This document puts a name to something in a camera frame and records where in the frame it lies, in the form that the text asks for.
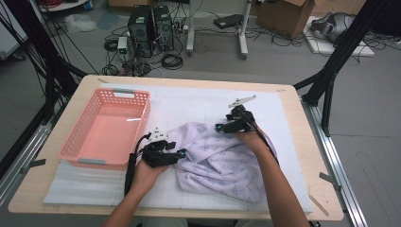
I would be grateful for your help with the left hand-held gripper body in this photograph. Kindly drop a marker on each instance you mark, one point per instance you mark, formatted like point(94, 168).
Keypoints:
point(156, 157)

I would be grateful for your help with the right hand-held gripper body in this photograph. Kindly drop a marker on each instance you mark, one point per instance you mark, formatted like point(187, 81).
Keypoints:
point(239, 124)

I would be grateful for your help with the lavender printed towel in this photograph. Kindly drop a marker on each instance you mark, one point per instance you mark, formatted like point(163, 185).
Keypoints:
point(217, 170)

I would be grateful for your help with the pink plastic basket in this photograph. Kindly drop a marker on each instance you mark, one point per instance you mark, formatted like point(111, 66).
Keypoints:
point(104, 135)

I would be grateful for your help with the person's right hand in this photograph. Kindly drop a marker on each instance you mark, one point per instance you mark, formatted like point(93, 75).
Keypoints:
point(252, 140)

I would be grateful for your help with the person's left hand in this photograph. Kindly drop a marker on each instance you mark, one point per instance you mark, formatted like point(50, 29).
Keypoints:
point(145, 178)

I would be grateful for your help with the white grid mat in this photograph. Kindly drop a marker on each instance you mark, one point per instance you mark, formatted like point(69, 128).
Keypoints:
point(195, 104)

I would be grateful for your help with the grey foam sheet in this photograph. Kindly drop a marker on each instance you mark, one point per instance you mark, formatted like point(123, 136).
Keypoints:
point(78, 186)

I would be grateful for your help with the white metal stand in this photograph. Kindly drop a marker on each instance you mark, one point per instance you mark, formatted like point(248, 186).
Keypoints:
point(190, 31)

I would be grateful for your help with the black flat box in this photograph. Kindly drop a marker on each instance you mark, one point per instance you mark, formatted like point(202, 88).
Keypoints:
point(228, 21)

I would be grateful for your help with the black computer tower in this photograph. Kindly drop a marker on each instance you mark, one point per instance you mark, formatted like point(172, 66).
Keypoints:
point(164, 28)
point(140, 31)

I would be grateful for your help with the thin wooden stick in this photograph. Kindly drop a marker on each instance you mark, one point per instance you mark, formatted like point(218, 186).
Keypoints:
point(318, 204)

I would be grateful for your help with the brown cardboard box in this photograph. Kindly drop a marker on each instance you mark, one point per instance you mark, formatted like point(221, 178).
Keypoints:
point(340, 6)
point(126, 2)
point(283, 17)

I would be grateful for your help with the small white power unit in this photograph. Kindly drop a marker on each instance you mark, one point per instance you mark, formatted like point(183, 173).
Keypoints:
point(122, 42)

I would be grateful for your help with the white floor board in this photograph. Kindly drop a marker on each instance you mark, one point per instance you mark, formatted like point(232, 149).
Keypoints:
point(327, 48)

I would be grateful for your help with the grey rounded device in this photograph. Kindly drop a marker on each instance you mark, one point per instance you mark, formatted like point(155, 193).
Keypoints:
point(334, 26)

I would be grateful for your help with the teal plastic sheet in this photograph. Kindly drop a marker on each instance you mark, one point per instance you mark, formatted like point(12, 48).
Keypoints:
point(107, 19)

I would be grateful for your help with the clear plastic bag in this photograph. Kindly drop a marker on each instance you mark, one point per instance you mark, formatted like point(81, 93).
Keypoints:
point(80, 22)

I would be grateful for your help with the white round table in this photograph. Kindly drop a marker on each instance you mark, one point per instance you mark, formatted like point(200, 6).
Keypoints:
point(63, 7)

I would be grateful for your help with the white cabinet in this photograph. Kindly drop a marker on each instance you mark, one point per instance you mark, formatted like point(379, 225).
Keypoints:
point(9, 41)

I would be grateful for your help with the aluminium rail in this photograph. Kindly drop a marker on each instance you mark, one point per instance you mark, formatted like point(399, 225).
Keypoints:
point(22, 160)
point(334, 157)

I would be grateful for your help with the black metal frame stand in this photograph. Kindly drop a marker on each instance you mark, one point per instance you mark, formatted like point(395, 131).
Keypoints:
point(31, 31)
point(346, 41)

